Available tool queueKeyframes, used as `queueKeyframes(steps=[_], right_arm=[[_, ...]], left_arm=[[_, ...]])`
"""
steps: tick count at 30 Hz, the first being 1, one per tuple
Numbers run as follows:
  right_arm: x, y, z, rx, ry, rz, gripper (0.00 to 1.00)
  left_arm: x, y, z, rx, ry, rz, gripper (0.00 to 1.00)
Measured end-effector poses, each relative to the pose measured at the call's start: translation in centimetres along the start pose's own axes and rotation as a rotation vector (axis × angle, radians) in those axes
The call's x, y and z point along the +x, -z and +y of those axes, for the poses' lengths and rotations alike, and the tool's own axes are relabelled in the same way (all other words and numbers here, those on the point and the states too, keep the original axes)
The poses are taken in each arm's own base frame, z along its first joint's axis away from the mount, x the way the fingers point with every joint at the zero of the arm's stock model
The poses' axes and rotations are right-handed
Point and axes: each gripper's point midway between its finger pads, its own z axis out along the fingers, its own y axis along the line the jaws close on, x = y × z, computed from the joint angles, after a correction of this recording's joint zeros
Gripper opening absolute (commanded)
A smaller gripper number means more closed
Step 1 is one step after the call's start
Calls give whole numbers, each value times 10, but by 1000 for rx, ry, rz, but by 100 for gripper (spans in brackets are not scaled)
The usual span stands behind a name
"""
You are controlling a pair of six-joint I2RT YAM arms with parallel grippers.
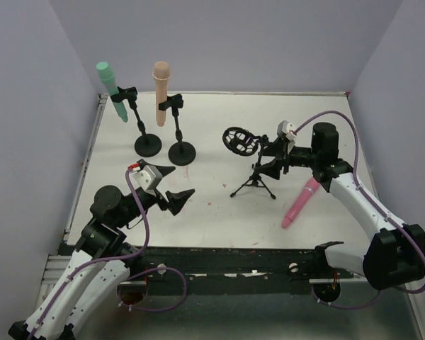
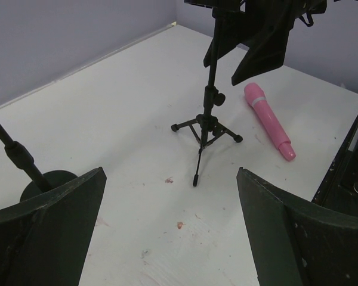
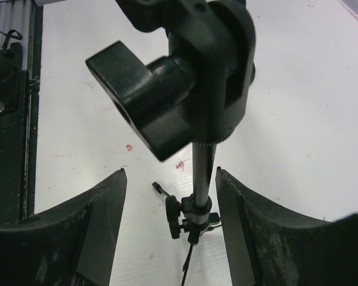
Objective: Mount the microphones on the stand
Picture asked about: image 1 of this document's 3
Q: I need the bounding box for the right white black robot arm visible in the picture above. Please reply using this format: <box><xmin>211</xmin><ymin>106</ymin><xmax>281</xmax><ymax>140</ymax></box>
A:
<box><xmin>257</xmin><ymin>120</ymin><xmax>425</xmax><ymax>290</ymax></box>

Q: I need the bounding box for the black tripod ring stand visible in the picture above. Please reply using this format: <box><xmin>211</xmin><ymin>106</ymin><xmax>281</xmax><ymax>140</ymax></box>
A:
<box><xmin>222</xmin><ymin>127</ymin><xmax>276</xmax><ymax>200</ymax></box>

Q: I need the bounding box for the peach toy microphone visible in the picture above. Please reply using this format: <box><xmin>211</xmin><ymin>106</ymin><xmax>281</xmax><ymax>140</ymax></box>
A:
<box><xmin>152</xmin><ymin>61</ymin><xmax>171</xmax><ymax>127</ymax></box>

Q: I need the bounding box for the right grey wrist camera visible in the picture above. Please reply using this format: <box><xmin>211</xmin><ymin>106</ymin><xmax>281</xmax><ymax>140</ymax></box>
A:
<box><xmin>276</xmin><ymin>120</ymin><xmax>297</xmax><ymax>145</ymax></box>

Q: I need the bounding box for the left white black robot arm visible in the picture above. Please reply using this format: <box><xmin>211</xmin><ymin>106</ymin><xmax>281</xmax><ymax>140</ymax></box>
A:
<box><xmin>8</xmin><ymin>159</ymin><xmax>195</xmax><ymax>339</ymax></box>

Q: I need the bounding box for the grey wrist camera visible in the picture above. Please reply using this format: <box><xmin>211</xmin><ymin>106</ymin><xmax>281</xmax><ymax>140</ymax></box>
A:
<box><xmin>276</xmin><ymin>120</ymin><xmax>297</xmax><ymax>145</ymax></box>
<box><xmin>133</xmin><ymin>165</ymin><xmax>163</xmax><ymax>192</ymax></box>

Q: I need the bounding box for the black round-base clip stand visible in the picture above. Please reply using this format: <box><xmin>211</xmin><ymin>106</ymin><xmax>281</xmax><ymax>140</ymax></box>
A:
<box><xmin>111</xmin><ymin>87</ymin><xmax>162</xmax><ymax>157</ymax></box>

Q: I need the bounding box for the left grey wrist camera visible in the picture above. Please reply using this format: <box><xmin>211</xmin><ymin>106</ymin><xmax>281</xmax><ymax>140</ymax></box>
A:
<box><xmin>133</xmin><ymin>165</ymin><xmax>163</xmax><ymax>192</ymax></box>

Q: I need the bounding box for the green toy microphone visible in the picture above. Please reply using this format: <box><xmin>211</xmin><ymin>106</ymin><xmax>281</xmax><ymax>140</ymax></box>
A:
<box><xmin>96</xmin><ymin>62</ymin><xmax>128</xmax><ymax>123</ymax></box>

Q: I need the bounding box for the left aluminium rail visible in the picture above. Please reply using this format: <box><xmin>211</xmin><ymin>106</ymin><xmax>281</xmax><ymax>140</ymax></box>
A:
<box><xmin>42</xmin><ymin>255</ymin><xmax>71</xmax><ymax>285</ymax></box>

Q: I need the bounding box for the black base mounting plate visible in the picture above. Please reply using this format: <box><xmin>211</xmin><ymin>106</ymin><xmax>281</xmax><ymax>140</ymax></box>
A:
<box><xmin>121</xmin><ymin>246</ymin><xmax>352</xmax><ymax>296</ymax></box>

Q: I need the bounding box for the pink toy microphone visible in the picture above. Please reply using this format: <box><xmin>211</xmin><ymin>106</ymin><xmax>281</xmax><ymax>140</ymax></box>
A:
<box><xmin>281</xmin><ymin>177</ymin><xmax>320</xmax><ymax>229</ymax></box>

